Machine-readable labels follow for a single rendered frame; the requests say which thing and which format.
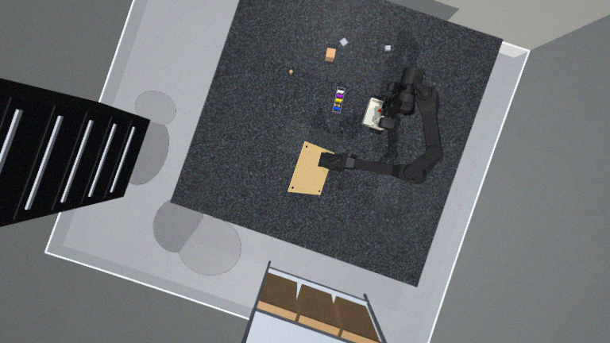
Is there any white open tray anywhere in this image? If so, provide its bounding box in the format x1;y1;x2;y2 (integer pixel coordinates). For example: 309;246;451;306
361;98;384;130

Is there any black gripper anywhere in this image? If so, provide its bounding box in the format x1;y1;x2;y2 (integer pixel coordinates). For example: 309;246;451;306
378;82;403;130

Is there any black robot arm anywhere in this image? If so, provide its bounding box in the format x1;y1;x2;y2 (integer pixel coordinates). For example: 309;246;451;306
318;66;444;184

